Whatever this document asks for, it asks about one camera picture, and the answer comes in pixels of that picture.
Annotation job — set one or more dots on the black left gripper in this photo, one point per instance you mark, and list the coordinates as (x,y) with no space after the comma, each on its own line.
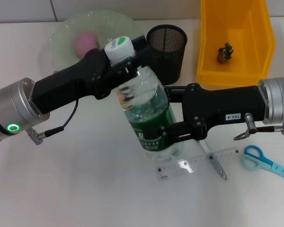
(68,82)

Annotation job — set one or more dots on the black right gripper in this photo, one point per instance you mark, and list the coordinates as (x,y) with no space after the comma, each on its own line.
(215,104)

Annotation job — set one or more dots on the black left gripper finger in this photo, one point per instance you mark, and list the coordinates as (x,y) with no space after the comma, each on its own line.
(144,52)

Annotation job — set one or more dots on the clear green-label water bottle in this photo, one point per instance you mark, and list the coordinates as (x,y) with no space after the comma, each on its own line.
(146,99)

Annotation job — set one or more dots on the pink peach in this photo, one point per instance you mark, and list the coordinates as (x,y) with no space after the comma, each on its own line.
(84,43)

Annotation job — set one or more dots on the blue scissors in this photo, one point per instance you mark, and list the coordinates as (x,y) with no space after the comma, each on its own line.
(267,163)

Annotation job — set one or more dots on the black mesh pen holder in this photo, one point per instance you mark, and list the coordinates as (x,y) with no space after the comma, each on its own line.
(170,47)

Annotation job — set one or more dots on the transparent plastic ruler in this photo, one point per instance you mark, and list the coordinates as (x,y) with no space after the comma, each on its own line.
(180,166)

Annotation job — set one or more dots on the silver white pen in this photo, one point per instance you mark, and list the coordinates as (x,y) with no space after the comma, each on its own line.
(217,166)

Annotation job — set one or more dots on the green glass fruit plate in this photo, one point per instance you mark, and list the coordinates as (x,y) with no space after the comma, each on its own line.
(61,42)

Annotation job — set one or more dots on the yellow plastic bin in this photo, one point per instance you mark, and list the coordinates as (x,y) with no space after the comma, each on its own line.
(248,59)

